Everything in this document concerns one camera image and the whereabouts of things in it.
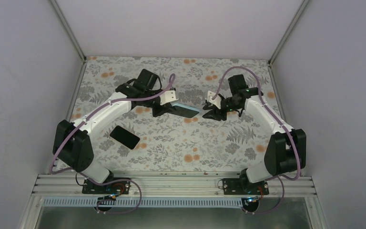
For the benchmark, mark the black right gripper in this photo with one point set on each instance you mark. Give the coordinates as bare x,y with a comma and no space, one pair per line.
218,114

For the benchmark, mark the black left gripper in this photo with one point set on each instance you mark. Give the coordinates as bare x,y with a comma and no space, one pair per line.
164,109

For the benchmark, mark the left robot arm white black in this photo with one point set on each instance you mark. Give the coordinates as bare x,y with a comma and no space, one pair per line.
72,142

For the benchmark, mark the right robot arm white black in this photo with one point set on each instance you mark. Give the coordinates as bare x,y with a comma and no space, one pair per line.
286,150

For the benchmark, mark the black bare phone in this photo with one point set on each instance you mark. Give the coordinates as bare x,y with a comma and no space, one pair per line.
125,137

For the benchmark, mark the floral patterned table mat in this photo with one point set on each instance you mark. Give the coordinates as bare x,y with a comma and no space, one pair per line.
170,142

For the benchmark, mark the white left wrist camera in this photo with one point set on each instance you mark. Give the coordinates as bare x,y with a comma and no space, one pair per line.
168,97

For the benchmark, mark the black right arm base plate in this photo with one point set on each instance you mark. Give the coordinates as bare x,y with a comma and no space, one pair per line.
235,186

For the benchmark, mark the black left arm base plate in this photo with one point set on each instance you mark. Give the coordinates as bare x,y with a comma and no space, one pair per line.
120,187

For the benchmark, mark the white slotted cable duct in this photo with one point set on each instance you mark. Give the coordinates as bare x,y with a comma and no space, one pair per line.
147,202

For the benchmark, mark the aluminium front rail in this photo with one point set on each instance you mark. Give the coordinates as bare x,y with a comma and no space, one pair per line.
171,184

